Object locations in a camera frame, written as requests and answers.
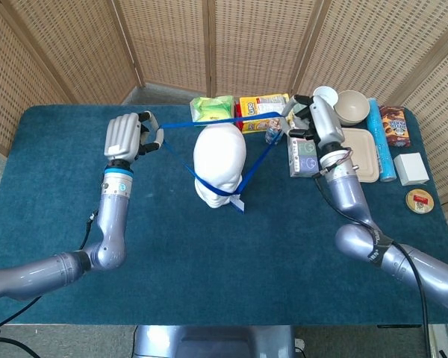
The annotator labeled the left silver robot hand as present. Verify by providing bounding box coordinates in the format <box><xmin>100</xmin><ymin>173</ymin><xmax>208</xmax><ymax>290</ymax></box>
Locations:
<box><xmin>103</xmin><ymin>110</ymin><xmax>164</xmax><ymax>162</ymax></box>

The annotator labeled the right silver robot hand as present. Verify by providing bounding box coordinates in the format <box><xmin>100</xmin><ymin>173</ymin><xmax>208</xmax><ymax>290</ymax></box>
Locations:
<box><xmin>281</xmin><ymin>94</ymin><xmax>346</xmax><ymax>150</ymax></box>

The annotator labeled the blue lanyard strap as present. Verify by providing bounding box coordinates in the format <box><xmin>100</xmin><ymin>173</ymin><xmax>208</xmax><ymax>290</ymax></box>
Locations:
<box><xmin>157</xmin><ymin>110</ymin><xmax>296</xmax><ymax>204</ymax></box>

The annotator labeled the white and blue ID badge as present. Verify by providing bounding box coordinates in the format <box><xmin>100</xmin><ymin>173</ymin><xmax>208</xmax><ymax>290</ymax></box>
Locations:
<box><xmin>229</xmin><ymin>196</ymin><xmax>246</xmax><ymax>216</ymax></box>

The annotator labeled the white measuring scoop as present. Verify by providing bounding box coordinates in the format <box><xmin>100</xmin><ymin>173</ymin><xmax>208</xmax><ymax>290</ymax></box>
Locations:
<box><xmin>312</xmin><ymin>86</ymin><xmax>339</xmax><ymax>109</ymax></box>

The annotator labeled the beige bowl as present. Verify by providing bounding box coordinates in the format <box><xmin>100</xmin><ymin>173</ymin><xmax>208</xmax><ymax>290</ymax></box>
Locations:
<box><xmin>335</xmin><ymin>89</ymin><xmax>370</xmax><ymax>127</ymax></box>

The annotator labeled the multicolour tissue pack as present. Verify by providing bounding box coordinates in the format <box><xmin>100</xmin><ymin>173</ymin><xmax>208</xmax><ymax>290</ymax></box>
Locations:
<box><xmin>286</xmin><ymin>134</ymin><xmax>320</xmax><ymax>178</ymax></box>

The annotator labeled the beige lidded lunch box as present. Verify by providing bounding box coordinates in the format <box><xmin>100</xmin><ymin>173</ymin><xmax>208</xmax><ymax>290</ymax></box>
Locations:
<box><xmin>339</xmin><ymin>127</ymin><xmax>381</xmax><ymax>183</ymax></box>

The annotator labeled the clear candy jar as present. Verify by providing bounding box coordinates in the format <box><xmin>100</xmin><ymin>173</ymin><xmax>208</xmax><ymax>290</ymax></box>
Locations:
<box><xmin>264</xmin><ymin>117</ymin><xmax>285</xmax><ymax>145</ymax></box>

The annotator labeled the blue cylindrical tube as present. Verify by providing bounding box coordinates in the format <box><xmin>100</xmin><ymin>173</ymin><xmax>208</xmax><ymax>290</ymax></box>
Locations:
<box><xmin>365</xmin><ymin>97</ymin><xmax>397</xmax><ymax>183</ymax></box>

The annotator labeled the brown cookie pack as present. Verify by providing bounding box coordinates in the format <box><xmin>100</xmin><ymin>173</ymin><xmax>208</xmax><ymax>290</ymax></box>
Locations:
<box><xmin>379</xmin><ymin>105</ymin><xmax>411</xmax><ymax>148</ymax></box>

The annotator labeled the yellow biscuit pack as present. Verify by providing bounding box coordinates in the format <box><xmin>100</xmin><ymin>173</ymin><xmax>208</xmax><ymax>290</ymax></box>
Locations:
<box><xmin>234</xmin><ymin>92</ymin><xmax>294</xmax><ymax>134</ymax></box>

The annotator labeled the green snack bag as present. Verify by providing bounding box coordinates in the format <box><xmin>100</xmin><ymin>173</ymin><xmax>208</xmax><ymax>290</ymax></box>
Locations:
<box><xmin>189</xmin><ymin>95</ymin><xmax>235</xmax><ymax>127</ymax></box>

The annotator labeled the small white box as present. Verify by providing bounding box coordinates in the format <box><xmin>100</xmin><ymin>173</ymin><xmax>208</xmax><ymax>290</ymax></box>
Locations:
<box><xmin>393</xmin><ymin>151</ymin><xmax>430</xmax><ymax>186</ymax></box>

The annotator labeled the white foam mannequin head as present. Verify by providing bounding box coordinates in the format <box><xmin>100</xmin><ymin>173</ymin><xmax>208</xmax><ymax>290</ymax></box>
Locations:
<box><xmin>193</xmin><ymin>123</ymin><xmax>247</xmax><ymax>210</ymax></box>

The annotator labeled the wicker folding screen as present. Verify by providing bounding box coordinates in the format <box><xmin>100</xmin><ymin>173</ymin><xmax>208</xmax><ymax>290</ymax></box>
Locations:
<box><xmin>0</xmin><ymin>0</ymin><xmax>448</xmax><ymax>224</ymax></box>

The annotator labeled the round gold tin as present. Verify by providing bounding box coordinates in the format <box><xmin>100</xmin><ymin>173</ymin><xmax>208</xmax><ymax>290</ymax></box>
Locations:
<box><xmin>405</xmin><ymin>188</ymin><xmax>435</xmax><ymax>215</ymax></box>

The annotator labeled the teal table cloth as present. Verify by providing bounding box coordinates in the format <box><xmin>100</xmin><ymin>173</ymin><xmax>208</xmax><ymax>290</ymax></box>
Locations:
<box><xmin>0</xmin><ymin>104</ymin><xmax>448</xmax><ymax>326</ymax></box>

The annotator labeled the silver robot torso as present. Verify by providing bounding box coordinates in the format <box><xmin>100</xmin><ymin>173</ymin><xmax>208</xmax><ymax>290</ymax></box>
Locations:
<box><xmin>132</xmin><ymin>324</ymin><xmax>298</xmax><ymax>358</ymax></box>

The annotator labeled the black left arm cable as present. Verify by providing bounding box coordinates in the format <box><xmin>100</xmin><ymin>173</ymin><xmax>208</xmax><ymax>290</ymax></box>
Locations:
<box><xmin>0</xmin><ymin>210</ymin><xmax>100</xmax><ymax>336</ymax></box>

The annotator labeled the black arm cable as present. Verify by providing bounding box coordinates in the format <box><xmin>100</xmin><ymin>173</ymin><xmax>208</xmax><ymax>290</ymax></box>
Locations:
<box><xmin>313</xmin><ymin>175</ymin><xmax>432</xmax><ymax>358</ymax></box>
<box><xmin>0</xmin><ymin>210</ymin><xmax>100</xmax><ymax>336</ymax></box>

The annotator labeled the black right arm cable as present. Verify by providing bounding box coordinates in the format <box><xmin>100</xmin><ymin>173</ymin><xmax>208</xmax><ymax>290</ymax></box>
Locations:
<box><xmin>313</xmin><ymin>175</ymin><xmax>432</xmax><ymax>358</ymax></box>

